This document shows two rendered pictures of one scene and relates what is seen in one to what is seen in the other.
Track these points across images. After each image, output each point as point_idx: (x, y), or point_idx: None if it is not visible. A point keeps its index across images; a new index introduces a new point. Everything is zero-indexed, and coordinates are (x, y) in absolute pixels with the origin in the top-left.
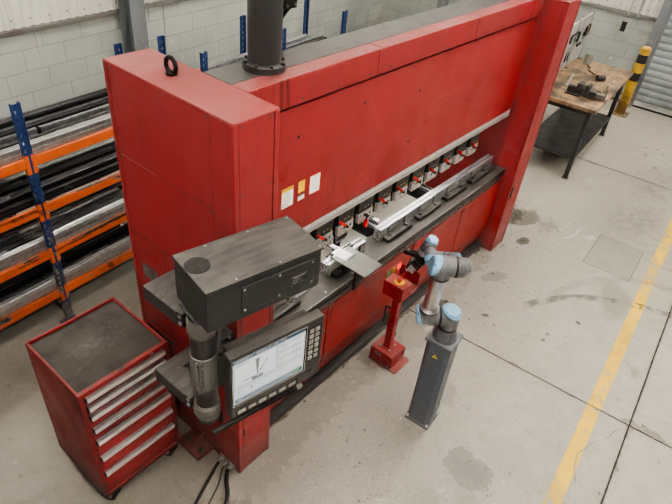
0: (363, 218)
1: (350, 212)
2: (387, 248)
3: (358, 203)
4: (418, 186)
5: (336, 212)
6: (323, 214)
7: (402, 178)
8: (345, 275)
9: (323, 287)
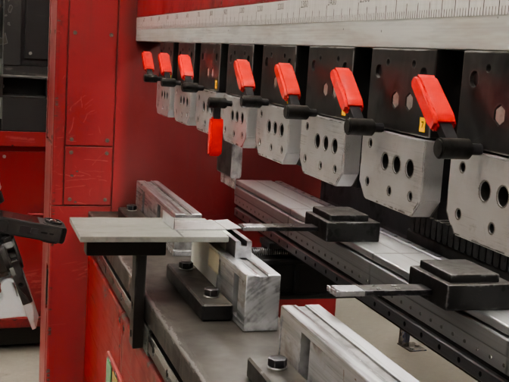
0: (230, 126)
1: (214, 57)
2: (214, 365)
3: (227, 40)
4: (398, 204)
5: (198, 24)
6: (186, 5)
7: (327, 46)
8: (165, 287)
9: (157, 264)
